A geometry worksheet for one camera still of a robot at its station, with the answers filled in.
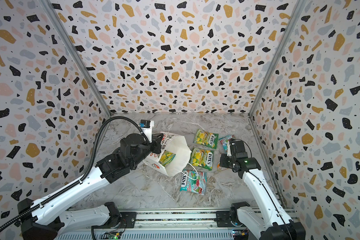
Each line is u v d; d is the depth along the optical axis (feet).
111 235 2.30
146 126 1.86
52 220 1.34
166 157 2.95
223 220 2.41
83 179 1.44
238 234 2.35
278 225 1.28
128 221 2.41
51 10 2.30
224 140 3.38
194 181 2.78
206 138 3.42
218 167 2.80
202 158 3.07
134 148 1.60
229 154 2.38
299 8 2.35
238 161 1.92
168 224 2.40
